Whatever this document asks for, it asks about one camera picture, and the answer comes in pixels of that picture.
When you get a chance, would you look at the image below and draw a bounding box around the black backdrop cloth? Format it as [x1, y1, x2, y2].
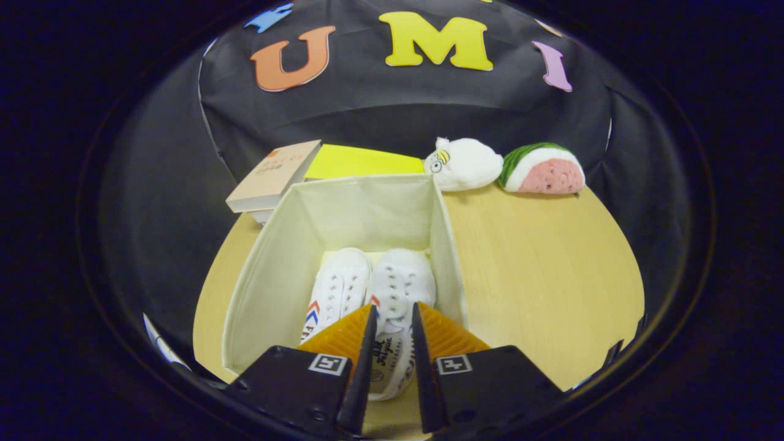
[98, 0, 687, 368]

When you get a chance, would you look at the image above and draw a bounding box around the beige book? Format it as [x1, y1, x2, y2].
[225, 140, 322, 224]

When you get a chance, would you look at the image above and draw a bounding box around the white printed sheet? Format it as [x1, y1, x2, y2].
[143, 314, 192, 370]

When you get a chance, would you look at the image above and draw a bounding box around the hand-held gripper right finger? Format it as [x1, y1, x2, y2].
[412, 301, 567, 437]

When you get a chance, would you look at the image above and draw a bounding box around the yellow book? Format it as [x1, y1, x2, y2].
[304, 144, 426, 181]

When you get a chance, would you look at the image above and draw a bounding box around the white canvas shoe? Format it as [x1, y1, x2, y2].
[366, 247, 437, 402]
[300, 247, 372, 345]

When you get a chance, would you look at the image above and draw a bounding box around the watermelon slice plush toy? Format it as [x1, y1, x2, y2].
[497, 142, 587, 195]

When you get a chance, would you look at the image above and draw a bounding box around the white plush toy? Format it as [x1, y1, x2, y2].
[423, 137, 505, 192]

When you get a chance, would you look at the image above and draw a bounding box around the beige fabric storage box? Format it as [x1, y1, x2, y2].
[220, 173, 471, 375]

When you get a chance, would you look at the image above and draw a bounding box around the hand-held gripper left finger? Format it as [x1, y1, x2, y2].
[224, 303, 379, 437]

